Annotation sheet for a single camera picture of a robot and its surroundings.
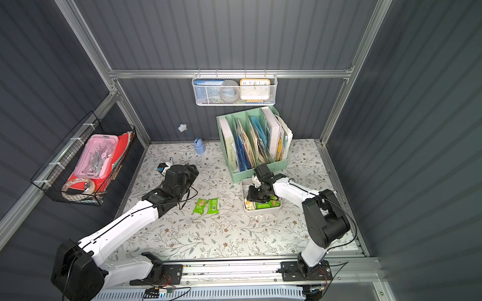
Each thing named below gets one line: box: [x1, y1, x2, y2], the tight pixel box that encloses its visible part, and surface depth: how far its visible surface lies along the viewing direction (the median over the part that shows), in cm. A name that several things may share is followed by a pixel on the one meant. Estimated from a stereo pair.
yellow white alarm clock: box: [239, 78, 272, 103], surface depth 90 cm
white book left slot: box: [219, 116, 237, 172], surface depth 93 cm
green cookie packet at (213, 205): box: [207, 198, 220, 214], surface depth 93 cm
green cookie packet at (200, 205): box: [193, 198, 208, 214], surface depth 93 cm
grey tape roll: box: [219, 79, 240, 103], surface depth 90 cm
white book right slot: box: [261, 106, 280, 159], surface depth 98 cm
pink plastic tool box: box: [74, 134, 119, 180], surface depth 74 cm
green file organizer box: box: [216, 105, 289, 184], surface depth 98 cm
